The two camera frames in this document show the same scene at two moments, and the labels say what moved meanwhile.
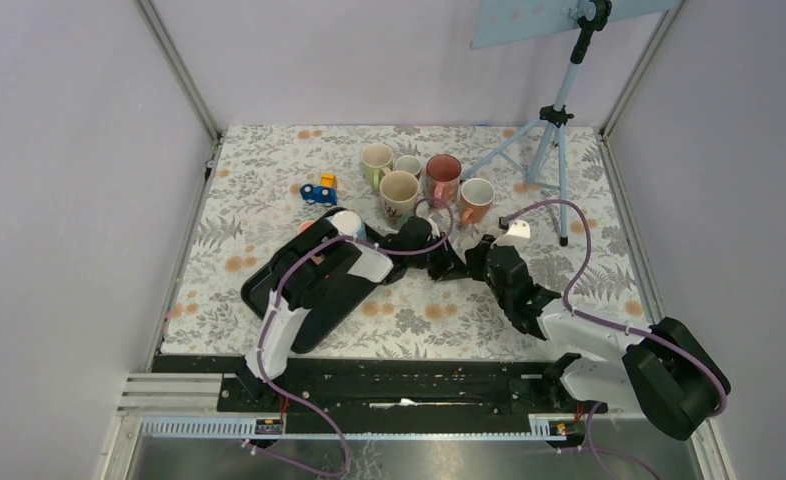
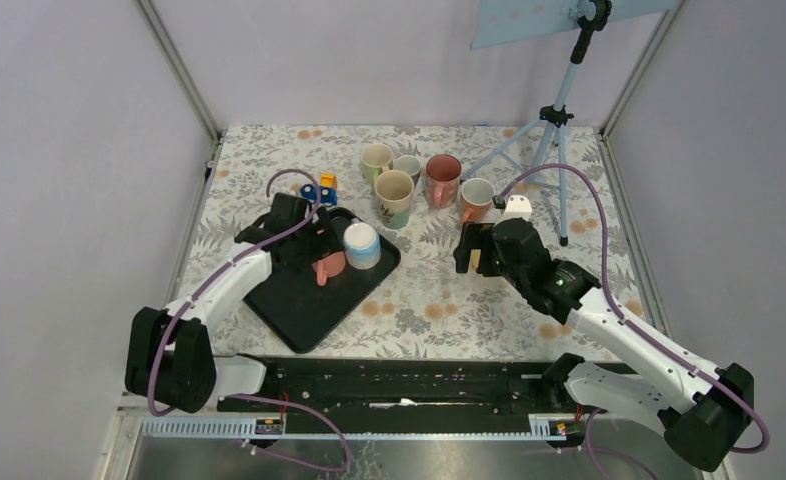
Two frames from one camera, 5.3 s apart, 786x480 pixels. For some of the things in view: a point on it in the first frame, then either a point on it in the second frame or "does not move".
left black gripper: (449, 265) → (325, 242)
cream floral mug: (398, 190) does not move
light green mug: (375, 157) does not move
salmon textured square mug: (476, 198) does not move
